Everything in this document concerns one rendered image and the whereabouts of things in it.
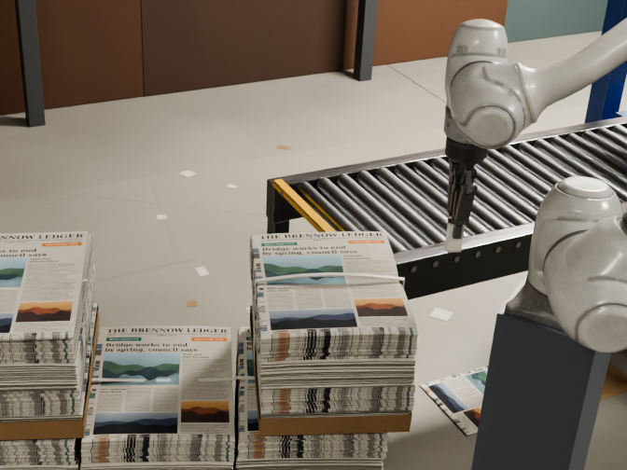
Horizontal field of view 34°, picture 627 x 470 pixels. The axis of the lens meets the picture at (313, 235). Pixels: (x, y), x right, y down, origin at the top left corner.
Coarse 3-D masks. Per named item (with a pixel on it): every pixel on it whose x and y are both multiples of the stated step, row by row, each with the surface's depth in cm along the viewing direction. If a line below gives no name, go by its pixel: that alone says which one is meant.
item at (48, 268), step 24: (0, 240) 203; (24, 240) 204; (48, 240) 204; (72, 240) 204; (0, 264) 195; (24, 264) 196; (48, 264) 196; (72, 264) 196; (0, 288) 188; (24, 288) 188; (48, 288) 189; (72, 288) 189; (0, 312) 181; (24, 312) 182; (48, 312) 182; (72, 312) 182; (0, 336) 175; (24, 336) 176; (48, 336) 176; (72, 336) 176
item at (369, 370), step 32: (384, 288) 196; (256, 320) 193; (288, 320) 185; (320, 320) 185; (352, 320) 185; (384, 320) 186; (288, 352) 182; (320, 352) 183; (352, 352) 184; (384, 352) 184; (288, 384) 185; (320, 384) 186; (352, 384) 187; (384, 384) 187; (288, 416) 190; (320, 416) 190; (352, 416) 191
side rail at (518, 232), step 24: (480, 240) 268; (504, 240) 269; (528, 240) 273; (408, 264) 257; (432, 264) 261; (456, 264) 265; (480, 264) 269; (504, 264) 273; (528, 264) 277; (408, 288) 261; (432, 288) 265
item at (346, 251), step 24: (264, 240) 210; (288, 240) 210; (312, 240) 210; (336, 240) 211; (360, 240) 211; (384, 240) 212; (264, 264) 201; (288, 264) 202; (312, 264) 202; (336, 264) 203; (360, 264) 203; (384, 264) 203
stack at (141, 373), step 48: (144, 336) 218; (192, 336) 219; (240, 336) 220; (96, 384) 203; (144, 384) 204; (192, 384) 204; (240, 384) 206; (96, 432) 191; (144, 432) 191; (192, 432) 192; (240, 432) 193
